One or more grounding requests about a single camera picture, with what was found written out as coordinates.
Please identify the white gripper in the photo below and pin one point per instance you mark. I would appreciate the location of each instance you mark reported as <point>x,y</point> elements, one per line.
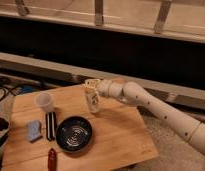
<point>97,86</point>

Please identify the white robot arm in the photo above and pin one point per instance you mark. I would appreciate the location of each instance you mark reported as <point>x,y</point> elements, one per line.
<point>188,128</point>

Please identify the black round bowl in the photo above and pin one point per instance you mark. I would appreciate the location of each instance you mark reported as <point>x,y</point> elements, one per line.
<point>74,134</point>

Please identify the translucent plastic cup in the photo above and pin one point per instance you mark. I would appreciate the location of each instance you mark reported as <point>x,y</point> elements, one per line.
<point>45,102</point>

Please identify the black striped rectangular object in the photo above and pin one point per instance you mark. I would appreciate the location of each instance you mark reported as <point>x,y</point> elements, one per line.
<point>51,125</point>

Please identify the wooden table board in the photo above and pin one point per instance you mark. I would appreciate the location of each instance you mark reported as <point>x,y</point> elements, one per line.
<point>120,135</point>

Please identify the blue sponge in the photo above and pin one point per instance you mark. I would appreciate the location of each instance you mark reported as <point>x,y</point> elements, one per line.
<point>34,130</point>

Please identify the red brown oblong object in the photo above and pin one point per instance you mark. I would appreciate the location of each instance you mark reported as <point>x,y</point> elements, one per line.
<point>52,160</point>

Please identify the black object at left edge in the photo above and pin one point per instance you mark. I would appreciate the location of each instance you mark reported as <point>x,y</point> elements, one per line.
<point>4,125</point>

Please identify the metal rail beam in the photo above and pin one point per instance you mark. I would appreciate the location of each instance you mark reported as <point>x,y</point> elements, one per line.
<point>168,92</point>

